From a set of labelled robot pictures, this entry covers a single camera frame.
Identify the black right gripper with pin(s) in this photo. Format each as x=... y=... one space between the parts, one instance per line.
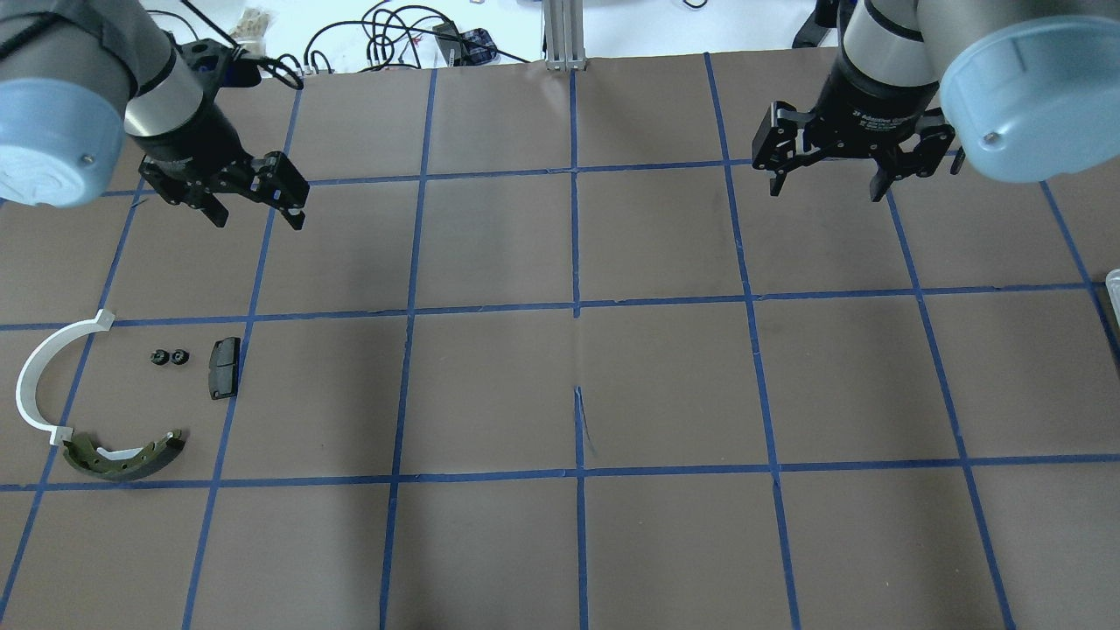
x=871 y=103

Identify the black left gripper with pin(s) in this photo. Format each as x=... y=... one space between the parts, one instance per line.
x=194 y=140

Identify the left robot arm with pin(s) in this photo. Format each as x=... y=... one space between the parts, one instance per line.
x=78 y=78

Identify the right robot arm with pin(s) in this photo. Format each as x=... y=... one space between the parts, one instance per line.
x=1023 y=90

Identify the silver ribbed metal tray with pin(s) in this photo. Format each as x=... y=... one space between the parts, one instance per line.
x=1112 y=286

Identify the bag of wooden pieces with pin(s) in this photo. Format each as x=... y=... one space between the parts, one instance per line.
x=250 y=29

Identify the dark grey brake pad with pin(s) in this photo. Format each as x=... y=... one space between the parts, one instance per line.
x=224 y=368

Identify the olive green brake shoe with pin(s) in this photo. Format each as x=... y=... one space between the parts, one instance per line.
x=87 y=457

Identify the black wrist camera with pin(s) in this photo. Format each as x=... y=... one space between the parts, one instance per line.
x=218 y=66

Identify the white curved plastic bracket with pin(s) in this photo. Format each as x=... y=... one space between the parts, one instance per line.
x=27 y=384

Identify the aluminium frame post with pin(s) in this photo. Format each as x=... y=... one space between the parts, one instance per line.
x=563 y=35

